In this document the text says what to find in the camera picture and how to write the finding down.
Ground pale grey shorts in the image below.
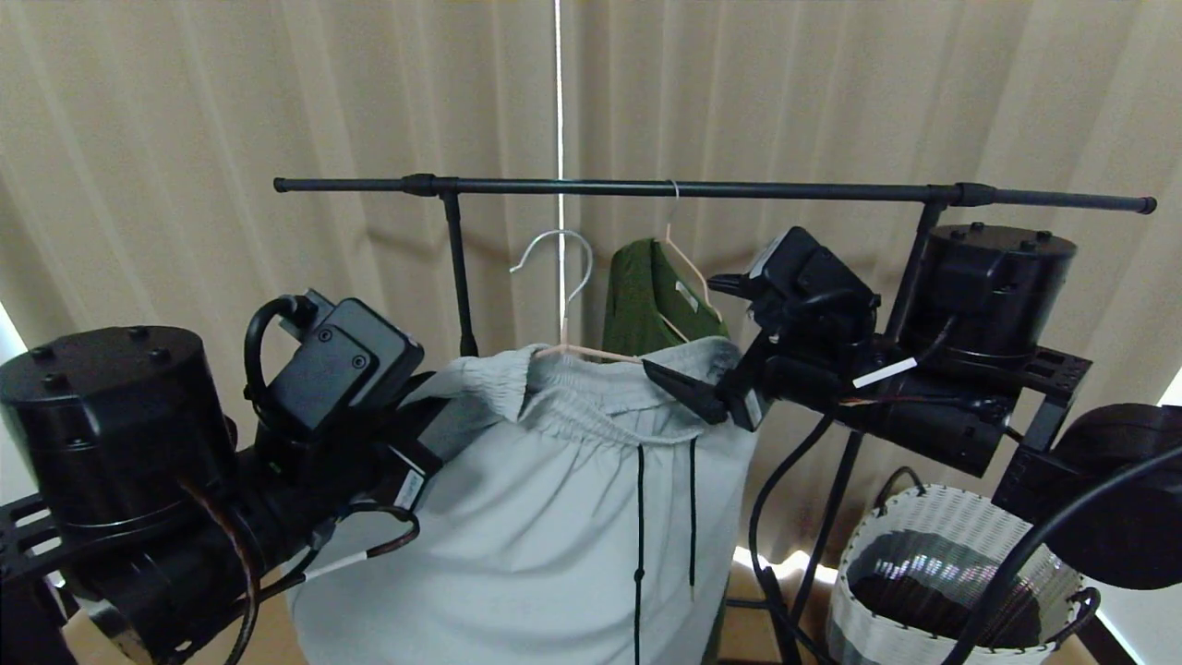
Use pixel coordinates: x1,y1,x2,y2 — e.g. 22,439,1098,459
288,337,760,665

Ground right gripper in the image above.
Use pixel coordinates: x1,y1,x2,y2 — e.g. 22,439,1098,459
725,337,860,432

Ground beige curtain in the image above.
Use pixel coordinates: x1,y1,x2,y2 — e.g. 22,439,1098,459
0,0,1182,592

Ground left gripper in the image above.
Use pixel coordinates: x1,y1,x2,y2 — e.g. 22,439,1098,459
254,429,446,574

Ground pink clothes hanger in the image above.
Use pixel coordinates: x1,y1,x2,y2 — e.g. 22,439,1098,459
510,229,652,364
660,180,726,343

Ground black clothes rack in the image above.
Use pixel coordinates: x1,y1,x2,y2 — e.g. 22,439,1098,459
273,174,1158,665

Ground white laundry basket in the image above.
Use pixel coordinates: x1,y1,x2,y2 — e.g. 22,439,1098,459
826,466,1102,665

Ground green shirt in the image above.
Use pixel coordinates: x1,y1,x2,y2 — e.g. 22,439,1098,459
602,238,732,665

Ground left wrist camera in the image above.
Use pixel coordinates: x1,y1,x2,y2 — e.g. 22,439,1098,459
245,291,426,463

